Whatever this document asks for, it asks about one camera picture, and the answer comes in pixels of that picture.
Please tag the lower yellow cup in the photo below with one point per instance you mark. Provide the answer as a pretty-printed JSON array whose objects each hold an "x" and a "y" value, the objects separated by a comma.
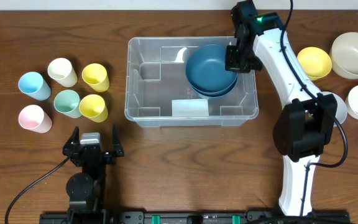
[{"x": 94, "y": 108}]

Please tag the large beige bowl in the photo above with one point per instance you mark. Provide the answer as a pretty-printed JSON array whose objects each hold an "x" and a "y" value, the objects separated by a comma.
[{"x": 344, "y": 55}]

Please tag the dark blue bowl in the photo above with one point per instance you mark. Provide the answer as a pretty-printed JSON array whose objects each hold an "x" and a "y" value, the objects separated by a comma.
[
  {"x": 205, "y": 69},
  {"x": 219, "y": 94}
]

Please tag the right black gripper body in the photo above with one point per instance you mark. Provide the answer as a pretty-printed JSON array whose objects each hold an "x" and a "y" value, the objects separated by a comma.
[{"x": 239, "y": 66}]

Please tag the upper yellow cup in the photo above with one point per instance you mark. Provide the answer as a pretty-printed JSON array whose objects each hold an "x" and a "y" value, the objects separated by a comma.
[{"x": 96, "y": 76}]

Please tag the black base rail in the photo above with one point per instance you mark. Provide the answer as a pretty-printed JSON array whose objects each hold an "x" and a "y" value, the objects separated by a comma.
[{"x": 250, "y": 216}]

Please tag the clear plastic storage container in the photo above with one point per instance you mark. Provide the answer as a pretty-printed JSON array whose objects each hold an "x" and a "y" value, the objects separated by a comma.
[{"x": 159, "y": 94}]

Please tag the pink cup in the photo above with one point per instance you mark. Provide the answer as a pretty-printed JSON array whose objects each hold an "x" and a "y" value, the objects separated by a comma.
[{"x": 34, "y": 118}]

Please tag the yellow bowl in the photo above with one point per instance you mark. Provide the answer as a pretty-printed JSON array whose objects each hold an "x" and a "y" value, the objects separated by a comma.
[{"x": 315, "y": 62}]

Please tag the light blue cup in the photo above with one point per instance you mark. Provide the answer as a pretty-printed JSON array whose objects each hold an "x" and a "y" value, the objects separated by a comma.
[{"x": 34, "y": 85}]

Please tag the light grey bowl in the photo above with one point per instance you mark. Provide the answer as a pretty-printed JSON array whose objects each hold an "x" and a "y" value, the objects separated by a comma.
[{"x": 341, "y": 111}]

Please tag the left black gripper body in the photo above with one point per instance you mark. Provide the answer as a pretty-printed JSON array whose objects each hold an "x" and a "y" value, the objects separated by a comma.
[{"x": 92, "y": 154}]

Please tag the yellow cup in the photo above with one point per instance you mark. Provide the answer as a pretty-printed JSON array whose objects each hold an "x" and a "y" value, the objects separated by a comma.
[
  {"x": 96, "y": 76},
  {"x": 94, "y": 108}
]

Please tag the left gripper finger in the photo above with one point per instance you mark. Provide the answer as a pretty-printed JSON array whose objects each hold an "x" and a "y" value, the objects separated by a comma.
[
  {"x": 73, "y": 140},
  {"x": 117, "y": 146}
]

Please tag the cream white cup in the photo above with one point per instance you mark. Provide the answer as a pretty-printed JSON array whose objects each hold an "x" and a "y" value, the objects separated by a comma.
[{"x": 62, "y": 71}]

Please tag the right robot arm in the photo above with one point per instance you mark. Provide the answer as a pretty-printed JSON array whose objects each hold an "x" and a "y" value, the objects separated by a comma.
[{"x": 305, "y": 124}]

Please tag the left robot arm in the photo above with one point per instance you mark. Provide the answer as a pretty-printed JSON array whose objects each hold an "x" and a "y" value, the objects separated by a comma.
[{"x": 86, "y": 188}]

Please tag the mint green cup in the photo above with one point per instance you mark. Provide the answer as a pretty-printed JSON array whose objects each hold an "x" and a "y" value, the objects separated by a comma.
[{"x": 67, "y": 102}]

